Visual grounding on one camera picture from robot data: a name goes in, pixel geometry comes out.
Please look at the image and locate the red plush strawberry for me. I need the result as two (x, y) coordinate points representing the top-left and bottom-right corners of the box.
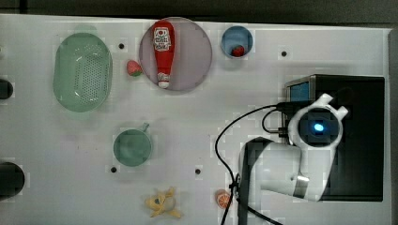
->
(127, 60), (143, 77)

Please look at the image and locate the orange slice toy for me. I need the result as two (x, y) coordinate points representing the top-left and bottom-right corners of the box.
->
(215, 189), (230, 209)

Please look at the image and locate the black cylinder robot base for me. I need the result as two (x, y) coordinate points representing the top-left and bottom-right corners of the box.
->
(0, 162), (25, 201)

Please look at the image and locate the grey round plate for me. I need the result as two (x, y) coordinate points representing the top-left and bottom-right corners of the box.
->
(139, 17), (212, 91)

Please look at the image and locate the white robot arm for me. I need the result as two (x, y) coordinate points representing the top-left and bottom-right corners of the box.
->
(237, 94), (348, 225)

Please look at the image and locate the blue small bowl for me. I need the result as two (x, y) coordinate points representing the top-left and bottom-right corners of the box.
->
(221, 25), (253, 58)

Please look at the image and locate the teal mug with handle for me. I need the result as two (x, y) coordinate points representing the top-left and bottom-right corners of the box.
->
(114, 123), (152, 167)

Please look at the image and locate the yellow plush banana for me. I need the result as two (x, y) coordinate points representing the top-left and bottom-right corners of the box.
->
(145, 187), (182, 218)

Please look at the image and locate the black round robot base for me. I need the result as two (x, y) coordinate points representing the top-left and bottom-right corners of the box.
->
(0, 79), (14, 99)

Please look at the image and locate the black and silver toaster oven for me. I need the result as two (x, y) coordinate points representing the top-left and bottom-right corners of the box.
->
(285, 74), (385, 202)

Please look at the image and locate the green perforated colander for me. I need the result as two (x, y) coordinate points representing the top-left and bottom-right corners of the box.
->
(53, 24), (113, 113)

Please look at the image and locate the red plush ketchup bottle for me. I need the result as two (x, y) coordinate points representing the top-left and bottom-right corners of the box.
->
(152, 20), (176, 89)

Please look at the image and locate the small red strawberry toy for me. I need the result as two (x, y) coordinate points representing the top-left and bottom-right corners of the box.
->
(231, 45), (245, 57)

